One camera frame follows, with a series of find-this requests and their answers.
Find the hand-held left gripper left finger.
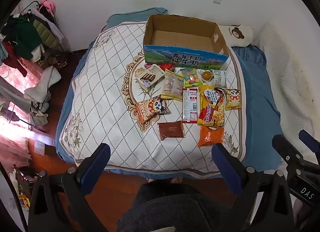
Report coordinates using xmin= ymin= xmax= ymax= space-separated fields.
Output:
xmin=27 ymin=143 xmax=112 ymax=232

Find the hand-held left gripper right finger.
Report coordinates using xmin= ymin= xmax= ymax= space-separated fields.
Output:
xmin=211 ymin=143 xmax=295 ymax=232

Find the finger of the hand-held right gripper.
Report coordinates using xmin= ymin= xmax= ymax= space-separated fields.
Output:
xmin=298 ymin=129 xmax=320 ymax=166
xmin=272 ymin=134 xmax=309 ymax=182

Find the clear bag of colourful candies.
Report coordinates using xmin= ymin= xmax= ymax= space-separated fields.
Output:
xmin=178 ymin=68 xmax=203 ymax=88

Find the beige chocolate cookie packet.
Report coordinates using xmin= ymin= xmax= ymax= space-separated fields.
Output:
xmin=135 ymin=64 xmax=166 ymax=88

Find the cardboard milk box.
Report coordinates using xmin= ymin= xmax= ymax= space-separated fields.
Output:
xmin=143 ymin=14 xmax=230 ymax=70

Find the yellow instant noodle packet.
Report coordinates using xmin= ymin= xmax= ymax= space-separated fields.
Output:
xmin=197 ymin=85 xmax=227 ymax=129

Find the blue bed sheet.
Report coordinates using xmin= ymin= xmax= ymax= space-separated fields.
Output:
xmin=55 ymin=8 xmax=282 ymax=179

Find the white paper sheet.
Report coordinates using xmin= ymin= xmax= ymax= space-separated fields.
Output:
xmin=34 ymin=140 xmax=46 ymax=156

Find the brown sauce packet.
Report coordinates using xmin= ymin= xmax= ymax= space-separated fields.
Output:
xmin=157 ymin=121 xmax=185 ymax=140

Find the small yellow panda packet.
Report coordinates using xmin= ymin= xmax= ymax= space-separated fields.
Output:
xmin=224 ymin=88 xmax=242 ymax=111

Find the white red-label snack packet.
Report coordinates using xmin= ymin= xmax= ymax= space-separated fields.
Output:
xmin=182 ymin=87 xmax=200 ymax=124

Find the pile of small household items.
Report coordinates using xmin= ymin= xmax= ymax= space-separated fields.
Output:
xmin=11 ymin=164 xmax=38 ymax=209

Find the grey striped garment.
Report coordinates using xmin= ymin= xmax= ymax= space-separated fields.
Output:
xmin=30 ymin=99 xmax=49 ymax=126

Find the orange panda snack packet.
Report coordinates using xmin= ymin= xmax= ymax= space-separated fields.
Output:
xmin=135 ymin=98 xmax=171 ymax=124

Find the small white snack packet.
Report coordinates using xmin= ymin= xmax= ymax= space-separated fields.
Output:
xmin=212 ymin=70 xmax=227 ymax=89

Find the white floral printed quilt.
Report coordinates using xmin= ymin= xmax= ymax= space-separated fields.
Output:
xmin=61 ymin=21 xmax=247 ymax=174

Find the beige yellow-edged snack packet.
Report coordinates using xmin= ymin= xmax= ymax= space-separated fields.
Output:
xmin=161 ymin=69 xmax=185 ymax=102

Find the white garment pile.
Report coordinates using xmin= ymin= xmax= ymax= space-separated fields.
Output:
xmin=24 ymin=66 xmax=62 ymax=102

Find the white bear print pillow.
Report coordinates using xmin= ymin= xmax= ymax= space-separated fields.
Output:
xmin=220 ymin=24 xmax=253 ymax=47

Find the olive puffer vest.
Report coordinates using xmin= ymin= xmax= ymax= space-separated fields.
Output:
xmin=32 ymin=19 xmax=59 ymax=49

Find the dark green jacket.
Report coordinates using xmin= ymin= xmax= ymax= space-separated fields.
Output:
xmin=12 ymin=18 xmax=42 ymax=60

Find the pink plush hat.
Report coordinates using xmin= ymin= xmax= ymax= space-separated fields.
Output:
xmin=40 ymin=0 xmax=55 ymax=14

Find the black clothes rack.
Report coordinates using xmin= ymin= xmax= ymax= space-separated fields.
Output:
xmin=15 ymin=1 xmax=68 ymax=55

